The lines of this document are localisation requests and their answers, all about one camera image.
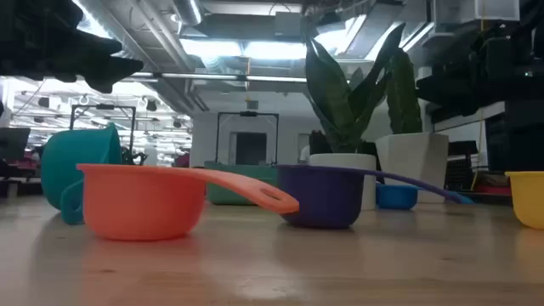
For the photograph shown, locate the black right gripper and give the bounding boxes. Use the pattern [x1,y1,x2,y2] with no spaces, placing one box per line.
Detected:
[416,25,544,118]

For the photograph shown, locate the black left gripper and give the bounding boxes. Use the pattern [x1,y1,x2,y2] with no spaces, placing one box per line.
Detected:
[0,0,145,94]

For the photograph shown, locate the teal plastic measuring cup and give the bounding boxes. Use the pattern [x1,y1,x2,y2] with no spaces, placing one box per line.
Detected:
[40,122,124,225]

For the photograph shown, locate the blue plastic measuring cup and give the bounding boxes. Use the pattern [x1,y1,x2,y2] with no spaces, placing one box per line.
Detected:
[376,183,475,211]

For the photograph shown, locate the yellow plastic measuring cup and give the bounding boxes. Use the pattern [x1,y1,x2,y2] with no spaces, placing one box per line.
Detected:
[504,171,544,230]

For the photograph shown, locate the orange plastic measuring cup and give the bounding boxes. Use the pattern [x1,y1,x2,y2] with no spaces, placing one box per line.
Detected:
[76,163,300,242]

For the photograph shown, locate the purple plastic measuring cup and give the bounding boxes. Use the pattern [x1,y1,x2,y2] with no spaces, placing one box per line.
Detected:
[275,164,464,230]

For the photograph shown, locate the teal plastic basket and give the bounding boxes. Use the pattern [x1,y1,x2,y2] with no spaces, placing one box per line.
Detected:
[203,161,280,207]

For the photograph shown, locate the green cactus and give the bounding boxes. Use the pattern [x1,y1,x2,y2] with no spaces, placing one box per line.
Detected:
[384,48,424,135]

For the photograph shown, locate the white hexagonal plant pot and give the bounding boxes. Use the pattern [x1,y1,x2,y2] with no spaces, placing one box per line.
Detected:
[375,132,450,204]

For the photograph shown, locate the black equipment block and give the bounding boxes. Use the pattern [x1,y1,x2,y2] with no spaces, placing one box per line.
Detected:
[486,101,544,173]

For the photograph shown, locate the red flat object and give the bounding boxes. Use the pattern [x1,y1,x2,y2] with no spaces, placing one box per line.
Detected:
[473,183,512,196]

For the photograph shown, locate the green striped snake plant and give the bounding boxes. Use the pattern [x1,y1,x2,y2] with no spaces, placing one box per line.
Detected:
[303,23,407,155]

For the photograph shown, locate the dark computer monitor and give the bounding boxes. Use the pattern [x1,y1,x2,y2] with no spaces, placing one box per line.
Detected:
[0,127,31,162]

